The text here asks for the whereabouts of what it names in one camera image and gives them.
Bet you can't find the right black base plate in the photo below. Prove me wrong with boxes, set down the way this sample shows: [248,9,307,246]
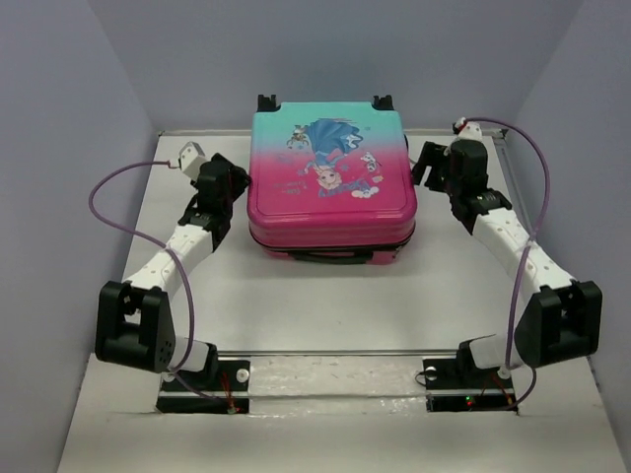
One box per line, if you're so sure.
[415,358,519,413]

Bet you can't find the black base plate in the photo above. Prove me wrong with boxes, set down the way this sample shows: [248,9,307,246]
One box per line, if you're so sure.
[415,358,519,413]
[155,358,251,415]

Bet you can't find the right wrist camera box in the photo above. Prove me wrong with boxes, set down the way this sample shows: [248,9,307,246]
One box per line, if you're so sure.
[453,117,483,142]

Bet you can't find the pink teal kids suitcase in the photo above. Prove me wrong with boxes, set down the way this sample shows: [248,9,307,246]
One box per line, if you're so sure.
[246,95,417,265]

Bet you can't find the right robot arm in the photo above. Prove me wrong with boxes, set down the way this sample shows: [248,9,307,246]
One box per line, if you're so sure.
[412,139,602,386]

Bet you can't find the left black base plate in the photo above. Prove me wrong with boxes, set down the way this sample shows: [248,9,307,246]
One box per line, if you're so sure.
[155,358,251,415]

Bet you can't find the aluminium table rail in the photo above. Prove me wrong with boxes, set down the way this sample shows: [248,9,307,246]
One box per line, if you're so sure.
[101,347,573,359]

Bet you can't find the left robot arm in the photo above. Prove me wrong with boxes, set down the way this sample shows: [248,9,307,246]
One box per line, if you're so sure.
[95,142,250,389]

